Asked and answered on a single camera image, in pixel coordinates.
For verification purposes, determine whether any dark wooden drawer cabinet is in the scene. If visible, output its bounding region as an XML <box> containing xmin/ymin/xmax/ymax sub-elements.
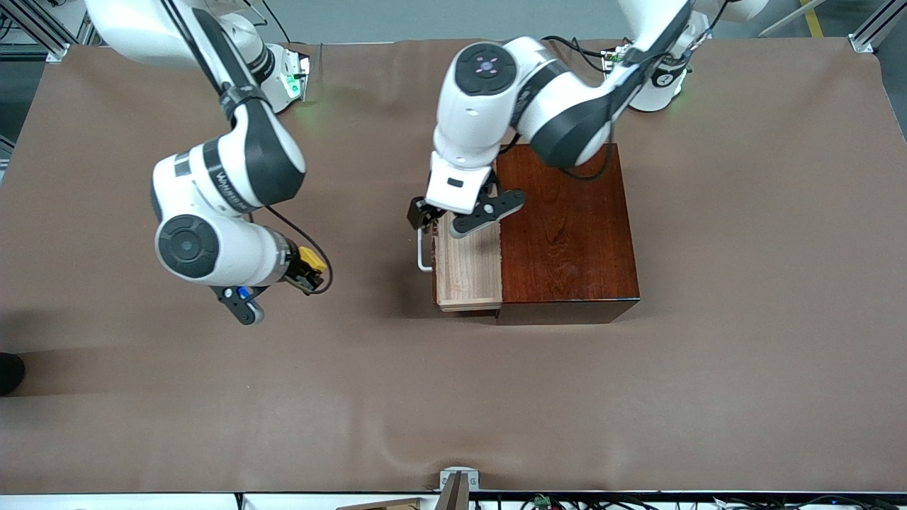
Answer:
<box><xmin>494</xmin><ymin>143</ymin><xmax>641</xmax><ymax>325</ymax></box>

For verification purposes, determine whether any brown table mat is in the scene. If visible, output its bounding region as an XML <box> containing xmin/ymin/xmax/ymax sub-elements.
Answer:
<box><xmin>0</xmin><ymin>37</ymin><xmax>907</xmax><ymax>495</ymax></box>

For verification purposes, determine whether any light wooden board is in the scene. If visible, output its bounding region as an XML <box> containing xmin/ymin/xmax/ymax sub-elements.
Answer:
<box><xmin>336</xmin><ymin>498</ymin><xmax>423</xmax><ymax>510</ymax></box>

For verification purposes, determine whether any grey metal table clamp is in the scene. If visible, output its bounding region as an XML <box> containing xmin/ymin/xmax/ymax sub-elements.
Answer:
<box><xmin>439</xmin><ymin>467</ymin><xmax>480</xmax><ymax>510</ymax></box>

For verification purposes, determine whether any black round object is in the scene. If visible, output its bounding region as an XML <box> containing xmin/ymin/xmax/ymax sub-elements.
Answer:
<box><xmin>0</xmin><ymin>352</ymin><xmax>26</xmax><ymax>397</ymax></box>

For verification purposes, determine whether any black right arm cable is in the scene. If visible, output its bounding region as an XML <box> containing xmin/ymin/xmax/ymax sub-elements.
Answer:
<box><xmin>162</xmin><ymin>0</ymin><xmax>334</xmax><ymax>295</ymax></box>

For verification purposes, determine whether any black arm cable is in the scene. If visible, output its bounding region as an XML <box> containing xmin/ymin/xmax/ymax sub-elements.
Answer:
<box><xmin>162</xmin><ymin>0</ymin><xmax>334</xmax><ymax>295</ymax></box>
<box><xmin>496</xmin><ymin>0</ymin><xmax>716</xmax><ymax>182</ymax></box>

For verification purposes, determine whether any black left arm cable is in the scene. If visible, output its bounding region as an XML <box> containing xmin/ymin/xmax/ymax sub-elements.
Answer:
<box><xmin>496</xmin><ymin>0</ymin><xmax>716</xmax><ymax>182</ymax></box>

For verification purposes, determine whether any black base cable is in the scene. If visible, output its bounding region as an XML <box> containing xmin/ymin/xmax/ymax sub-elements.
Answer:
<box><xmin>248</xmin><ymin>0</ymin><xmax>295</xmax><ymax>45</ymax></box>
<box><xmin>541</xmin><ymin>35</ymin><xmax>612</xmax><ymax>76</ymax></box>

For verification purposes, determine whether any aluminium frame profile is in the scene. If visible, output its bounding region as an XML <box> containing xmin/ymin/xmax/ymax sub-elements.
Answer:
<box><xmin>849</xmin><ymin>0</ymin><xmax>907</xmax><ymax>55</ymax></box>
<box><xmin>0</xmin><ymin>0</ymin><xmax>100</xmax><ymax>62</ymax></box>

